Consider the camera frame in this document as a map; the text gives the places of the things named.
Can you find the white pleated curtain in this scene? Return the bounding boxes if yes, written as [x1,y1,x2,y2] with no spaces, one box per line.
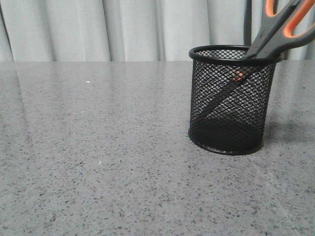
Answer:
[0,0,315,62]

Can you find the grey orange handled scissors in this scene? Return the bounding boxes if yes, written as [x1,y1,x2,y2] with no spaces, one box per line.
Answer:
[196,0,315,121]

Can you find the black mesh pencil cup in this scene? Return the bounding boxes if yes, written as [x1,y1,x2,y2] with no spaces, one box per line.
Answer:
[188,45,283,155]

